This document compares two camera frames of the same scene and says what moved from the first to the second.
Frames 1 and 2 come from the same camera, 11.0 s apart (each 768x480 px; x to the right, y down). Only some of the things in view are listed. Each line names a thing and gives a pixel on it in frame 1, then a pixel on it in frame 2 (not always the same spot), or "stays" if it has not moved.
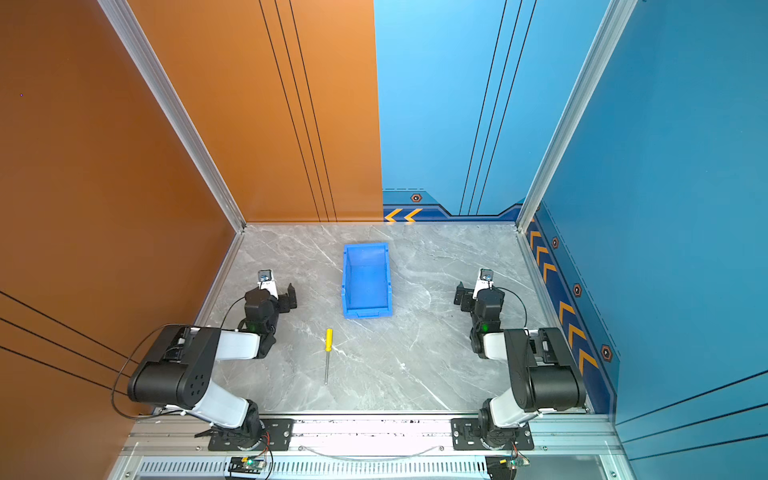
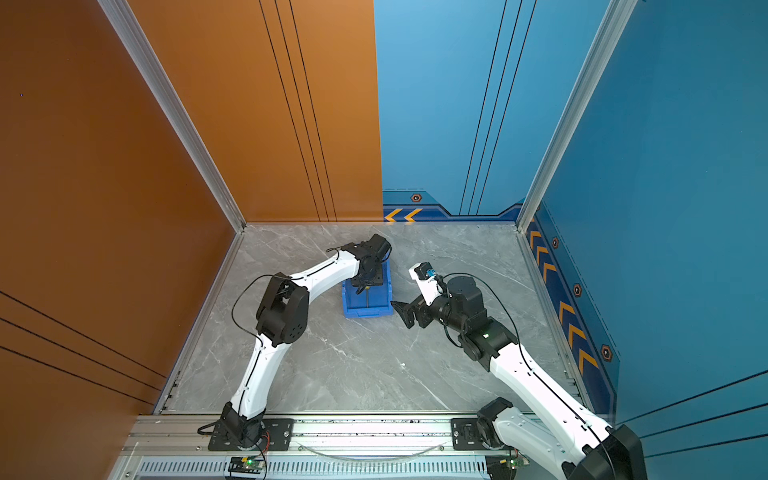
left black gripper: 282,301 → 379,280
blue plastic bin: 366,283 stays
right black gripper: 467,294 → 407,312
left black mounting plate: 279,435 stays
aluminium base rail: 568,448 stays
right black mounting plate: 466,434 stays
